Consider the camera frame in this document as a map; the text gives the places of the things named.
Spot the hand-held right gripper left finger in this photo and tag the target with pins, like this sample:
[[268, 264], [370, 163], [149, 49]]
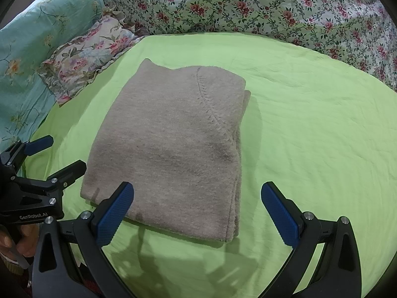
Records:
[[114, 214]]

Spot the ruffled floral pillow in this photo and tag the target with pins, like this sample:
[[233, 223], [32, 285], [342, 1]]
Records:
[[90, 56]]

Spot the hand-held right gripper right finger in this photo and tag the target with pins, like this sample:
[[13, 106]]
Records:
[[279, 214]]

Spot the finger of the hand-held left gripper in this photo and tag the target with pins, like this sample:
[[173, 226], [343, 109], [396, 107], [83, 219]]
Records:
[[38, 146], [71, 170]]

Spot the person's left hand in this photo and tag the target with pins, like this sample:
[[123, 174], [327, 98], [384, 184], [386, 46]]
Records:
[[29, 237]]

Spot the green bed sheet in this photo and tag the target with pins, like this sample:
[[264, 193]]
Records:
[[310, 146]]

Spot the white floral blanket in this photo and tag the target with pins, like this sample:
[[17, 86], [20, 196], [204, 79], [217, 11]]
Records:
[[248, 3]]

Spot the beige knit sweater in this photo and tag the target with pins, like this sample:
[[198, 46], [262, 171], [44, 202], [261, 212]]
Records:
[[170, 146]]

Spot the teal floral pillow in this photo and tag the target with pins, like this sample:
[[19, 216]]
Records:
[[31, 52]]

